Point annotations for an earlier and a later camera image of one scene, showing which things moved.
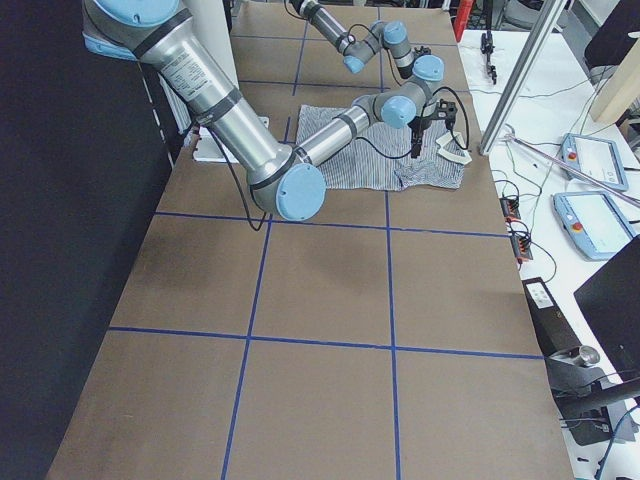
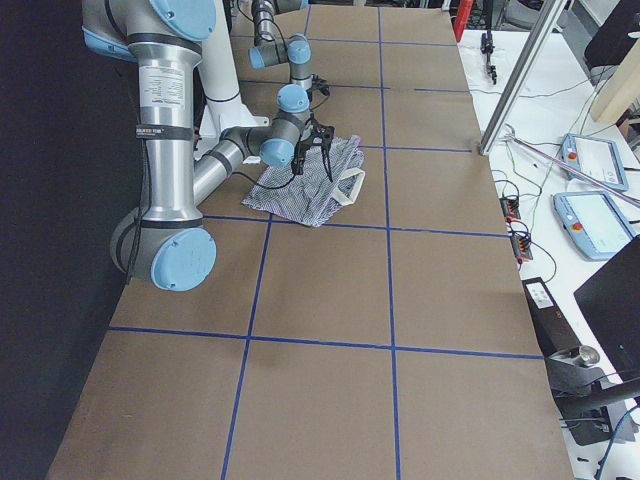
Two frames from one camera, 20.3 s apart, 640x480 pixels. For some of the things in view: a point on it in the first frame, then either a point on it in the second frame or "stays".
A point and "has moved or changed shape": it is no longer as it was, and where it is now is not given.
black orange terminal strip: (518, 234) stays
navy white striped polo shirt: (383, 159) has moved or changed shape
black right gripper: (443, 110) to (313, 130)
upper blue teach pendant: (597, 157) stays
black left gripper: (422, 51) to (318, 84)
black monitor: (611, 301) stays
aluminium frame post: (541, 30) stays
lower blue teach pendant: (593, 224) stays
